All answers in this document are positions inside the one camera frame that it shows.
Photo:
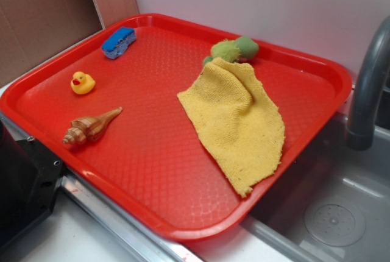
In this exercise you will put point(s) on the yellow knitted cloth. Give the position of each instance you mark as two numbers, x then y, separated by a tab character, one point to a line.
236	121

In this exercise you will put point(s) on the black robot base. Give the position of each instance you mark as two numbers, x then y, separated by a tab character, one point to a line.
31	175

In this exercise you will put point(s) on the grey faucet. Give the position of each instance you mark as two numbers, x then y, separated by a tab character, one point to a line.
370	102

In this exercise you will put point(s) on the grey sink basin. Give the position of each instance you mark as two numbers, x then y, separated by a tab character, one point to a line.
331	204

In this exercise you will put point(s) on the green plush animal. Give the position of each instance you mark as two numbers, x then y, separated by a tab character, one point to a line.
240	50

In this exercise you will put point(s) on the brown cardboard panel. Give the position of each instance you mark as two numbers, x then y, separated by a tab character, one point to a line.
32	31

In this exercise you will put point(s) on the yellow rubber duck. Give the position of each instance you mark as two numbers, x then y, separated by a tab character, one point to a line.
82	83

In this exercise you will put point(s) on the brown striped seashell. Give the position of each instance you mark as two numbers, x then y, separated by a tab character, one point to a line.
89	128

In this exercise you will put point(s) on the blue sponge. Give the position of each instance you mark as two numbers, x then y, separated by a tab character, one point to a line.
117	43

